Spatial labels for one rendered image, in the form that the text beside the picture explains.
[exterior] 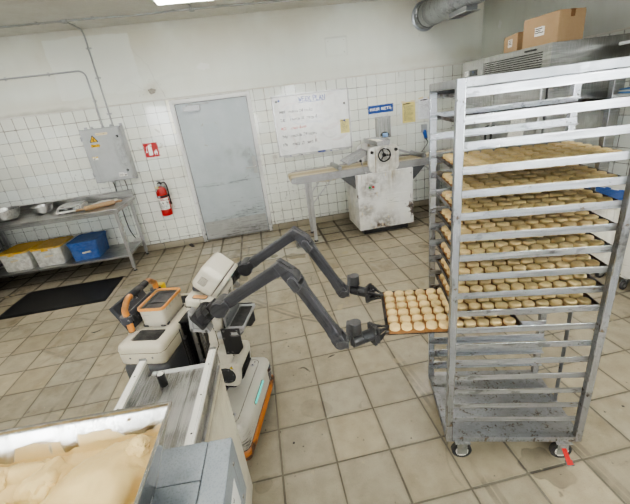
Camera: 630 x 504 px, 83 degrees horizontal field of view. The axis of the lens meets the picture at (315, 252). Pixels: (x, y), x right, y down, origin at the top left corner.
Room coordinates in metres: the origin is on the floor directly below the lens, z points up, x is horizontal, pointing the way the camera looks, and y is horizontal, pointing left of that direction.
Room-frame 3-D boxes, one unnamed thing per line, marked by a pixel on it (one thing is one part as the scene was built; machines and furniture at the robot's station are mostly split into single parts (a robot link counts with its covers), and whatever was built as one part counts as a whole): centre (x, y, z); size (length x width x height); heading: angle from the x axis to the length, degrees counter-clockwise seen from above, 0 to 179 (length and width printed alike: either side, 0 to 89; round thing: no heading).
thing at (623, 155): (1.30, -0.87, 1.50); 0.64 x 0.03 x 0.03; 82
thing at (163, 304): (1.75, 0.88, 0.87); 0.23 x 0.15 x 0.11; 172
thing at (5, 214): (4.67, 3.95, 0.95); 0.39 x 0.39 x 0.14
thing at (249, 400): (1.73, 0.77, 0.16); 0.67 x 0.64 x 0.25; 82
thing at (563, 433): (1.49, -0.90, 0.93); 0.64 x 0.51 x 1.78; 82
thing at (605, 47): (4.18, -2.55, 1.02); 1.40 x 0.90 x 2.05; 7
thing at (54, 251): (4.73, 3.56, 0.36); 0.47 x 0.38 x 0.26; 7
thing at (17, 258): (4.69, 3.95, 0.36); 0.47 x 0.39 x 0.26; 5
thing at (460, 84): (1.31, -0.56, 0.97); 0.03 x 0.03 x 1.70; 82
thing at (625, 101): (1.30, -0.87, 1.68); 0.64 x 0.03 x 0.03; 82
